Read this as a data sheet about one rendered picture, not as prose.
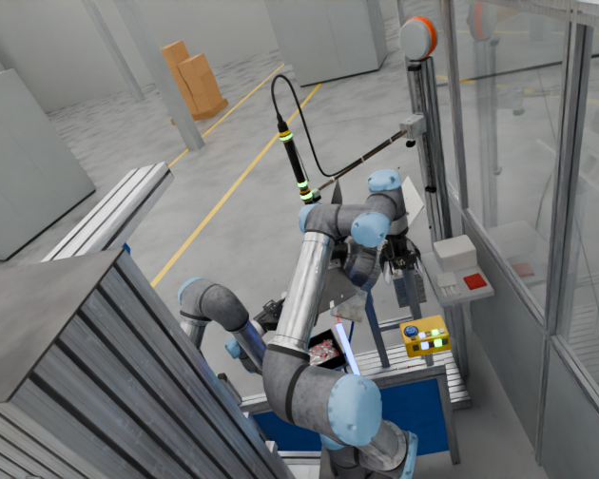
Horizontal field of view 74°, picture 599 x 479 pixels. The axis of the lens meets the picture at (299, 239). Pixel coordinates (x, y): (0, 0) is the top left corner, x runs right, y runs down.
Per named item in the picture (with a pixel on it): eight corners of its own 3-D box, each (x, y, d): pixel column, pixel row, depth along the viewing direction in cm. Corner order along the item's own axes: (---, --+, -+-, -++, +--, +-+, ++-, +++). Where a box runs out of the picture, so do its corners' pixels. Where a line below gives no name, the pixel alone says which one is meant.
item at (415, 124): (416, 128, 183) (414, 111, 178) (429, 130, 178) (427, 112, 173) (401, 139, 179) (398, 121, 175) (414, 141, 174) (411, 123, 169)
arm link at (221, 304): (241, 285, 125) (294, 368, 154) (219, 277, 132) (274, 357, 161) (216, 313, 119) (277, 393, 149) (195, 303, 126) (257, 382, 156)
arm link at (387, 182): (359, 186, 91) (371, 166, 97) (370, 223, 97) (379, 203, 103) (394, 185, 87) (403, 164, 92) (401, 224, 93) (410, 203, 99)
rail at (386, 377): (443, 367, 164) (442, 355, 160) (447, 375, 161) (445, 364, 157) (241, 409, 178) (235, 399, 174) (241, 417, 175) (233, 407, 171)
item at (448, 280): (453, 275, 192) (453, 271, 191) (462, 296, 180) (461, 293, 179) (435, 277, 194) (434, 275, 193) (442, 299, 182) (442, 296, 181)
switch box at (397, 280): (422, 290, 222) (416, 261, 210) (427, 301, 215) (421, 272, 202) (396, 296, 224) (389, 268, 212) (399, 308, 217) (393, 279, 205)
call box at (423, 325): (443, 331, 156) (440, 314, 150) (452, 352, 148) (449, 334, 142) (402, 340, 158) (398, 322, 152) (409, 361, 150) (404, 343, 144)
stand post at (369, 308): (394, 378, 254) (364, 276, 203) (397, 391, 246) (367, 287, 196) (387, 379, 255) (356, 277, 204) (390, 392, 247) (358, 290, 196)
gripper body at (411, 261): (391, 277, 104) (382, 242, 97) (384, 257, 111) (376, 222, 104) (420, 270, 103) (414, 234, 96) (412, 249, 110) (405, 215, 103)
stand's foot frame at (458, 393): (445, 342, 263) (444, 335, 258) (471, 406, 225) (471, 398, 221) (354, 362, 273) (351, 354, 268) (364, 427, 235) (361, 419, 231)
